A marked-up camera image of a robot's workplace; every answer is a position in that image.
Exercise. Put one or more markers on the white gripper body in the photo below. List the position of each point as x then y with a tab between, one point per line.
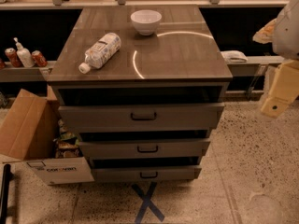
287	32

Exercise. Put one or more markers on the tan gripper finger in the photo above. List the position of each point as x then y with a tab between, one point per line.
265	34
283	89

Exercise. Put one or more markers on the grey bottom drawer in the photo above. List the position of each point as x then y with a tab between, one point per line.
189	172

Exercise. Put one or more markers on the grey drawer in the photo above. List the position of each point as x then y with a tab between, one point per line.
141	118
189	172
145	148

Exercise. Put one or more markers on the grey top drawer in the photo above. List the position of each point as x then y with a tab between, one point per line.
141	118

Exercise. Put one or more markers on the grey middle drawer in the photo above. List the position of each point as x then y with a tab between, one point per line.
145	148

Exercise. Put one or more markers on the grey drawer cabinet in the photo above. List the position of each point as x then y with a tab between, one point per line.
179	64

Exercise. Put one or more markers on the open cardboard box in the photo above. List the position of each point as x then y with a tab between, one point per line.
27	134

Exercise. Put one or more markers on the folded white cloth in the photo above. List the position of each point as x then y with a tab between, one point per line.
234	56

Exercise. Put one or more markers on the white ceramic bowl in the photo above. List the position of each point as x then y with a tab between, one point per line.
146	21

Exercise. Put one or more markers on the clear plastic water bottle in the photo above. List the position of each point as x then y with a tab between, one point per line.
100	52

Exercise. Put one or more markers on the snack bags in box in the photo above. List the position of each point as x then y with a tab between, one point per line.
66	144

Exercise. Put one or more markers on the red soda can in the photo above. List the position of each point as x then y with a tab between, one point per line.
39	58
13	57

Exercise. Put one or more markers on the white pump bottle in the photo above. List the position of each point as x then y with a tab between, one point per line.
24	54

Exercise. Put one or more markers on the black bar left edge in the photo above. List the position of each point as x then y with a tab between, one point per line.
6	177

